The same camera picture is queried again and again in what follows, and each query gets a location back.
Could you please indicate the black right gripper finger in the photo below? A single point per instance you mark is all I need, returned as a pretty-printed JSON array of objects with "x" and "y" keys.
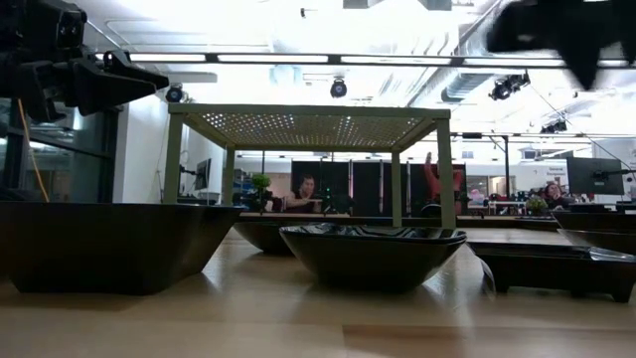
[{"x": 517, "y": 32}]

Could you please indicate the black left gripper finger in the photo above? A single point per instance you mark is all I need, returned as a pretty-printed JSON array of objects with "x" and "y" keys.
[
  {"x": 119, "y": 89},
  {"x": 139, "y": 72}
]

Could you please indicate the large square black bowl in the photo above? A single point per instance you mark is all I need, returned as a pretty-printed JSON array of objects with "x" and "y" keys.
[{"x": 109, "y": 248}]

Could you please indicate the small deep square black bowl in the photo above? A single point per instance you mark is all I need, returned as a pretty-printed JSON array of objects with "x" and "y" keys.
[{"x": 596, "y": 221}]

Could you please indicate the oval wavy black plate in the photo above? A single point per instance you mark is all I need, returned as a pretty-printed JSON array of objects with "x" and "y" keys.
[{"x": 263, "y": 238}]

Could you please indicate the wavy square black plate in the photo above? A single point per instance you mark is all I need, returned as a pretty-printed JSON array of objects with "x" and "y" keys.
[{"x": 606, "y": 241}]

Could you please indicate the footed square black plate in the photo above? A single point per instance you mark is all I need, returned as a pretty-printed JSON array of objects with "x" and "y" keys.
[{"x": 546, "y": 273}]

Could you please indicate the round wavy black bowl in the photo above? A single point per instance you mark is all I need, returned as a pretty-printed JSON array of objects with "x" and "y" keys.
[{"x": 372, "y": 263}]

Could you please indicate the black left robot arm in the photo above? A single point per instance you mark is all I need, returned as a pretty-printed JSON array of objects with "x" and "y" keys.
[{"x": 20, "y": 25}]

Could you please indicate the black computer monitor on arm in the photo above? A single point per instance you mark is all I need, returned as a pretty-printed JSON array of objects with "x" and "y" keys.
[{"x": 593, "y": 176}]

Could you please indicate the hanging black spotlight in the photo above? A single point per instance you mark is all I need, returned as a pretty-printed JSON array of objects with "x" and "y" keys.
[
  {"x": 174, "y": 93},
  {"x": 338, "y": 89}
]

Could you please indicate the black spotlight cluster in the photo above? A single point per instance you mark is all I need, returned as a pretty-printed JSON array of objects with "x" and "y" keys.
[
  {"x": 554, "y": 127},
  {"x": 507, "y": 87}
]

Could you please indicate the dark glass cabinet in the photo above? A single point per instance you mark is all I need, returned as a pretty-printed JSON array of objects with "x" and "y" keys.
[{"x": 69, "y": 164}]

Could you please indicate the black stand pole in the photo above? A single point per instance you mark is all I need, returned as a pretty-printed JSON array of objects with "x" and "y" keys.
[{"x": 506, "y": 164}]

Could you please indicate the green potted plant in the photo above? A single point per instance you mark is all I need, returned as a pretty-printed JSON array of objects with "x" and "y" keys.
[{"x": 261, "y": 181}]

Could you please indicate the green perforated metal shelf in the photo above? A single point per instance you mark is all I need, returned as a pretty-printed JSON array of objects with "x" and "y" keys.
[{"x": 308, "y": 110}]

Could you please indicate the small green desk plant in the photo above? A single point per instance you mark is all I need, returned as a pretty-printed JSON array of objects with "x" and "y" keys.
[{"x": 536, "y": 205}]

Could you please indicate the black partition panels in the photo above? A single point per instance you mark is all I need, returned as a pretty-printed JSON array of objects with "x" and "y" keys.
[{"x": 367, "y": 186}]

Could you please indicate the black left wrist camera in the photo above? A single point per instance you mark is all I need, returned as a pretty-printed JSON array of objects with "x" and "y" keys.
[{"x": 72, "y": 27}]

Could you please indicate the wall-mounted black monitor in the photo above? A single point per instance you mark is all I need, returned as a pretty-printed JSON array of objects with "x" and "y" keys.
[{"x": 203, "y": 175}]

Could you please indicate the long ceiling light rail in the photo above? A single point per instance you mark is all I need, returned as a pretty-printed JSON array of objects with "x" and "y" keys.
[{"x": 278, "y": 58}]

